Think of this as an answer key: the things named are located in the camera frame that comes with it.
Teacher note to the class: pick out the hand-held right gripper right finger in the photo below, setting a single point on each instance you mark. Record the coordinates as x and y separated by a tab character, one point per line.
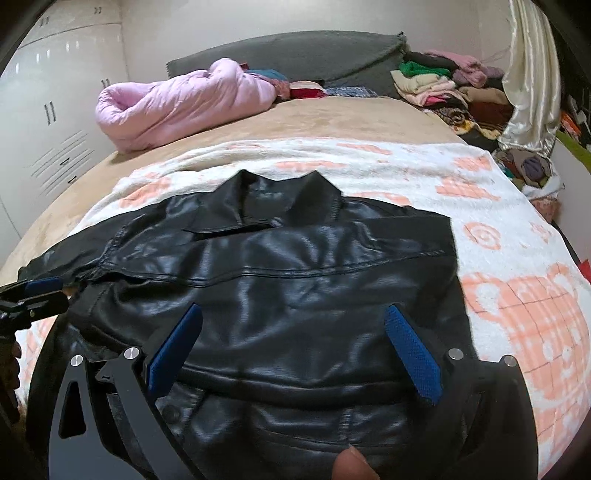
413	355

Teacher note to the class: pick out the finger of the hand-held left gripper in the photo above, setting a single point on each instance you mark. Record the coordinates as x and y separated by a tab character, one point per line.
42	285
46	307

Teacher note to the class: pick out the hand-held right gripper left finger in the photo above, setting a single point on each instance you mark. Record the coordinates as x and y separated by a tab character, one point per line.
178	344

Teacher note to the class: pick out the black leather jacket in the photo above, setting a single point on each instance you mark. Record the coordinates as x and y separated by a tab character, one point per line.
295	300

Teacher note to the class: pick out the white bag of clothes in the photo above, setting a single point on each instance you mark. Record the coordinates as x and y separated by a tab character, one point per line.
531	168

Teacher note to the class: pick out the pile of folded clothes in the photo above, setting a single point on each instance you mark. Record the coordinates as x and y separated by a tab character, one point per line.
443	87

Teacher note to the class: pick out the person's left hand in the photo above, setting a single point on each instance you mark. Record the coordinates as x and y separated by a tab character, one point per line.
11	369

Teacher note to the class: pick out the person's right hand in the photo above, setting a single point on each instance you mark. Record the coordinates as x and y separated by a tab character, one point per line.
353	466

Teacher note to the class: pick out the white and orange printed blanket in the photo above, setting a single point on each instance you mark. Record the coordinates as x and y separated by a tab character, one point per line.
508	258

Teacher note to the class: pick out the white wardrobe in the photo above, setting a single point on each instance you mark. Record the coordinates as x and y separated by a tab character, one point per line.
46	115

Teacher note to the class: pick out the pink patterned cloth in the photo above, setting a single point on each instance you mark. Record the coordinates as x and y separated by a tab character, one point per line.
545	207

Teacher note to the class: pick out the pink quilted comforter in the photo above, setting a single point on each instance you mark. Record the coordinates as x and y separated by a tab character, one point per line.
184	101

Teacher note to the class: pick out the beige bed sheet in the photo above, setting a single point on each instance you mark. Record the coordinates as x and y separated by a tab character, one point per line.
323	120

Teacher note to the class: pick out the lime green cloth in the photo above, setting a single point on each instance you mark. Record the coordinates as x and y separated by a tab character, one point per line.
575	141

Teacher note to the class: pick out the blue patterned cloth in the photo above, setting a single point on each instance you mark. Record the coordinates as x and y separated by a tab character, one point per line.
352	91

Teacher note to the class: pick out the red cloth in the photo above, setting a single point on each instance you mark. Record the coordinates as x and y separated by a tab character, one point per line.
304	92

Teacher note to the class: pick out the teal cloth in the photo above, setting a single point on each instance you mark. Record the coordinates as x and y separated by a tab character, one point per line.
268	74

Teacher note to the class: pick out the grey headboard cover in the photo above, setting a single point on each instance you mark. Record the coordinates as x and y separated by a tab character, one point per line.
323	60

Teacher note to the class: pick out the cream satin curtain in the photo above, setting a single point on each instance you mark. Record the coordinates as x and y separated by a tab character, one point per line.
531	69

